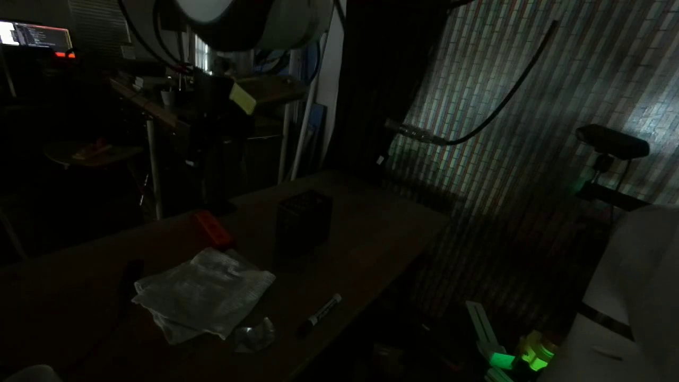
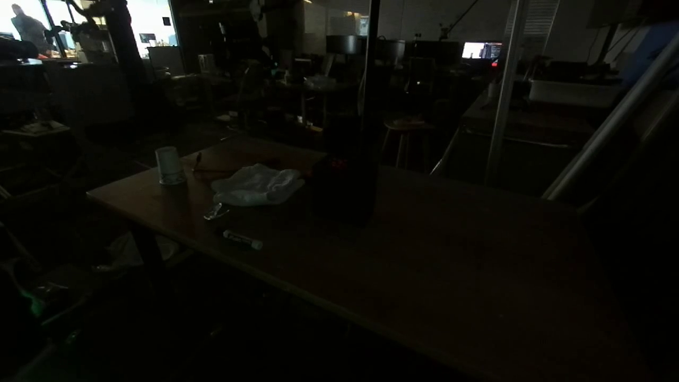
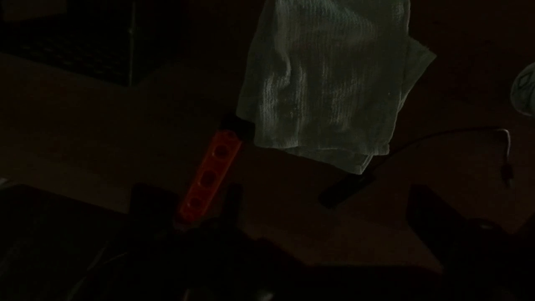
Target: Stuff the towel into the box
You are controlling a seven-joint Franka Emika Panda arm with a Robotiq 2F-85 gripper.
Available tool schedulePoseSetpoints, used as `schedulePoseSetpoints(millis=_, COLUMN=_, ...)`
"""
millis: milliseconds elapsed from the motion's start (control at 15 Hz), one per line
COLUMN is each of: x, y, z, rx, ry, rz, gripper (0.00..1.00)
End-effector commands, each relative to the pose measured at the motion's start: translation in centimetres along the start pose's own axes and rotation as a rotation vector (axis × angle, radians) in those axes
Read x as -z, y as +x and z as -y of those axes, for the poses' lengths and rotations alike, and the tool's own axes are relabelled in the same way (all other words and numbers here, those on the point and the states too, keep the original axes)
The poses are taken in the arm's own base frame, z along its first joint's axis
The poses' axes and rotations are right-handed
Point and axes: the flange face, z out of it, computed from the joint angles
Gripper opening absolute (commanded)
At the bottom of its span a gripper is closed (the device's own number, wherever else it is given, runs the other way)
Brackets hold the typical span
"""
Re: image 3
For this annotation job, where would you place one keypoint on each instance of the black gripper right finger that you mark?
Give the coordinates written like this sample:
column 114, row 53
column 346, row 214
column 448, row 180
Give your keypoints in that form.
column 451, row 234

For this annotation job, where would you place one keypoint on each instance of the white cloth towel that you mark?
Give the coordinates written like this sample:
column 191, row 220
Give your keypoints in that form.
column 328, row 77

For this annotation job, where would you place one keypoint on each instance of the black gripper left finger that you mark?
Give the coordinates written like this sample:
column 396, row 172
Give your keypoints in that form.
column 160, row 222

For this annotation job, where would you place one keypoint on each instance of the black mesh box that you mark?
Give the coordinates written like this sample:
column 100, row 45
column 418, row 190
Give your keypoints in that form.
column 84, row 38

